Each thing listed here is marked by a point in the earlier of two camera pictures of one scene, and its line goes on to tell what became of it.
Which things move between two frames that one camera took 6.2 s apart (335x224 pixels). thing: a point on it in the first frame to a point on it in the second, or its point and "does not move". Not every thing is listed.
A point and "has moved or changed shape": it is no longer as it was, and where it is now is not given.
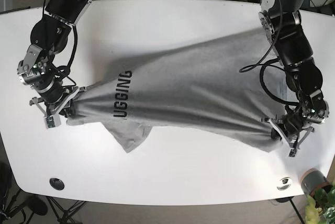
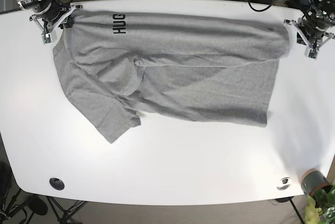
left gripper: (42, 78) to (47, 8)
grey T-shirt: (234, 89) has moved or changed shape
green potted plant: (320, 208) does not move
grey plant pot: (313, 179) does not move
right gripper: (302, 116) to (315, 22)
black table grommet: (57, 183) does not move
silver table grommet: (284, 183) does not move
